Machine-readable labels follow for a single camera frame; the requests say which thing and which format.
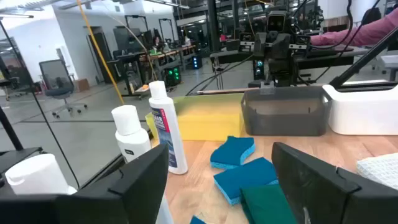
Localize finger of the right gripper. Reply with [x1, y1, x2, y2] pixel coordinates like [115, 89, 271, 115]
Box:
[253, 32, 268, 58]
[273, 32, 293, 63]

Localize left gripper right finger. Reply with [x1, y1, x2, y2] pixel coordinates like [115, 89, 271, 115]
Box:
[271, 142, 398, 224]

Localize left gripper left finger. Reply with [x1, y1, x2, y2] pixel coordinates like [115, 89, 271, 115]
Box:
[74, 143, 170, 224]

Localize dark green cloth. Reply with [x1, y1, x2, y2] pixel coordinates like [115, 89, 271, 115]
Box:
[239, 184, 299, 224]

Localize white bottle with blue label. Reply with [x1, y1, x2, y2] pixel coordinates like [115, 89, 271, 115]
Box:
[4, 153, 78, 196]
[148, 80, 189, 175]
[111, 105, 174, 224]

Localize blue kitchen sponge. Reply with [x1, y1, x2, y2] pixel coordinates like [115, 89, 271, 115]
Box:
[213, 157, 280, 206]
[210, 135, 256, 170]

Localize grey waffle-weave towel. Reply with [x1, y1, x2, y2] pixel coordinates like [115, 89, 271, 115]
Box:
[356, 152, 398, 191]

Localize person's forearm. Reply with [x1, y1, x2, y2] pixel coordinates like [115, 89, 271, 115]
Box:
[310, 7, 398, 48]

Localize black workstation desk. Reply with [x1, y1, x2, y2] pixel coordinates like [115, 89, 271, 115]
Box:
[210, 45, 368, 71]

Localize computer tower blue lights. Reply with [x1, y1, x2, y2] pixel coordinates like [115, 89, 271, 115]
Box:
[190, 54, 203, 70]

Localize grey translucent plastic bin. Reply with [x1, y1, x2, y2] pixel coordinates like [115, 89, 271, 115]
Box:
[241, 85, 333, 137]

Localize white plastic bin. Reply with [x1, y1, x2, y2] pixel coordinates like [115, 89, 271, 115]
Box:
[322, 81, 398, 136]

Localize yellow translucent plastic bin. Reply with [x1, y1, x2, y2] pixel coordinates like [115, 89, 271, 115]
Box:
[144, 93, 245, 142]

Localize wooden top desk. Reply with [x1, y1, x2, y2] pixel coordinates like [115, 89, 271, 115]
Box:
[116, 45, 197, 94]

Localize computer tower green lights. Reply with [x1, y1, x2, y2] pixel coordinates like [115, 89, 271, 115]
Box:
[164, 65, 183, 87]

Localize cardboard box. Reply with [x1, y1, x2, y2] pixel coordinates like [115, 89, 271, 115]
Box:
[75, 78, 91, 93]

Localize black mesh office chair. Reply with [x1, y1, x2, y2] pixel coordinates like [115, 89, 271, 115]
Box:
[39, 58, 88, 119]

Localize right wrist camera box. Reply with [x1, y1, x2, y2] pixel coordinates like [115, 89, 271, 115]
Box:
[266, 11, 287, 34]

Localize yellow hanging cable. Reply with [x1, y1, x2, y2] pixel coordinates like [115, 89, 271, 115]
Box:
[76, 0, 126, 106]

